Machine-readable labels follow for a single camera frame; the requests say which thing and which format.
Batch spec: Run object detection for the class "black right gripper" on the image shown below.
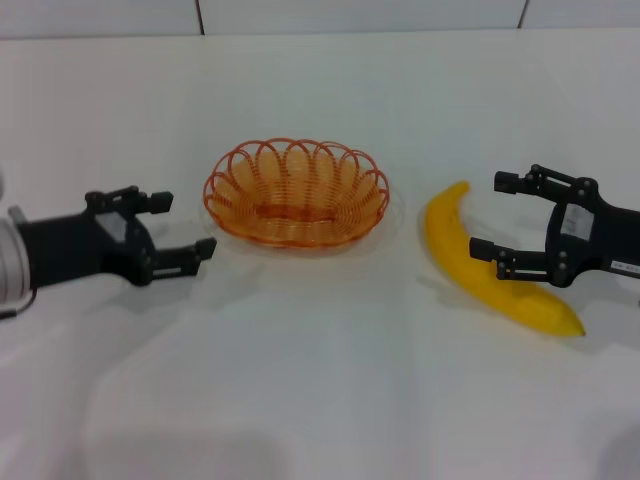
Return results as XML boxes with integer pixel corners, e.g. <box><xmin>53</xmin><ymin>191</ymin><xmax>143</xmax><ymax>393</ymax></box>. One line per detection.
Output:
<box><xmin>468</xmin><ymin>163</ymin><xmax>640</xmax><ymax>289</ymax></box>

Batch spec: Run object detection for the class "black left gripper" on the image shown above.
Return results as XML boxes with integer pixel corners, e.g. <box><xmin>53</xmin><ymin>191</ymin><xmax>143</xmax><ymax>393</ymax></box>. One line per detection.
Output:
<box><xmin>16</xmin><ymin>185</ymin><xmax>218</xmax><ymax>291</ymax></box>

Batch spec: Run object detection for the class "orange plastic wire basket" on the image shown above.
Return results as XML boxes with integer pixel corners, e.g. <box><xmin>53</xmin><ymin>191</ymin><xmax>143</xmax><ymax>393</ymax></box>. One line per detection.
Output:
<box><xmin>202</xmin><ymin>137</ymin><xmax>391</xmax><ymax>249</ymax></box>

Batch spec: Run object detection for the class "yellow banana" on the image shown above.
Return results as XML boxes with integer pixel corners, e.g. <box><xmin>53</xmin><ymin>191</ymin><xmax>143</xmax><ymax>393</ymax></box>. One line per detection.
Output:
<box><xmin>423</xmin><ymin>180</ymin><xmax>587</xmax><ymax>339</ymax></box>

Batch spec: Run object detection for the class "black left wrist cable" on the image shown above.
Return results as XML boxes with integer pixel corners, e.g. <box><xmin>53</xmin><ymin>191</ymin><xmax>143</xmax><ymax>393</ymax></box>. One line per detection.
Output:
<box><xmin>0</xmin><ymin>288</ymin><xmax>39</xmax><ymax>321</ymax></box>

